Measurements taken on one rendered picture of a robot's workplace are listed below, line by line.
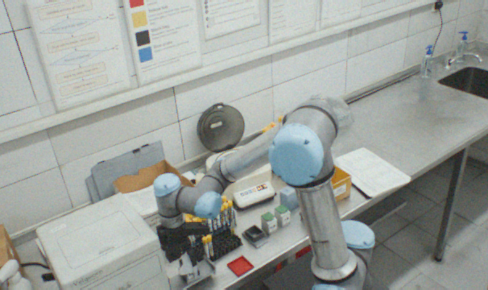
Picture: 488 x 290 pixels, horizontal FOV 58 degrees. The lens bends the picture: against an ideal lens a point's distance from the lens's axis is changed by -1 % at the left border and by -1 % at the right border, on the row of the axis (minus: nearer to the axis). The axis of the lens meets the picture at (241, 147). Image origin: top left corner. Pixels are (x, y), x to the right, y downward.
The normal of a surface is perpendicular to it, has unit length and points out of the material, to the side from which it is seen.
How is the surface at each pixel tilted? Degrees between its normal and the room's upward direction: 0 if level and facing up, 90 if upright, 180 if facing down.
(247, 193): 25
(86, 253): 0
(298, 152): 84
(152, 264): 90
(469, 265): 0
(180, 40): 92
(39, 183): 90
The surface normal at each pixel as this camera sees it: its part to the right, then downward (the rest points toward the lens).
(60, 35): 0.59, 0.46
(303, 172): -0.44, 0.41
